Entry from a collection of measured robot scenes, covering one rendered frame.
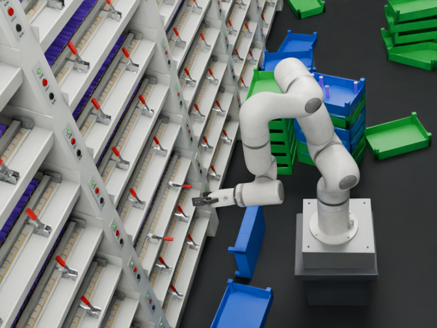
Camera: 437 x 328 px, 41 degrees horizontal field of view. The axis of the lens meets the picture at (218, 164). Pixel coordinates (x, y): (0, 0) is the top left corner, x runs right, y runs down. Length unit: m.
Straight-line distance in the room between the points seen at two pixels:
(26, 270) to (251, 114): 0.77
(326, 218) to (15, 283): 1.19
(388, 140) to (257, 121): 1.57
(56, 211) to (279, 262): 1.38
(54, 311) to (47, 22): 0.76
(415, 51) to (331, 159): 1.98
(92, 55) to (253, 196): 0.72
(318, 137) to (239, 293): 1.01
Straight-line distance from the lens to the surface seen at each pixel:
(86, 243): 1.77
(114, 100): 1.89
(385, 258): 2.72
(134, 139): 2.03
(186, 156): 2.48
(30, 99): 1.50
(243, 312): 2.60
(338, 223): 2.24
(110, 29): 1.86
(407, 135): 3.26
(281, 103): 1.72
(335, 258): 2.29
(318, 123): 1.85
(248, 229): 2.61
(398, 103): 3.48
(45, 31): 1.54
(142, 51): 2.09
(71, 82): 1.67
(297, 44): 4.02
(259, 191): 2.00
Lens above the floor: 2.20
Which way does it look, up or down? 43 degrees down
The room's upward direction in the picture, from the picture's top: 14 degrees counter-clockwise
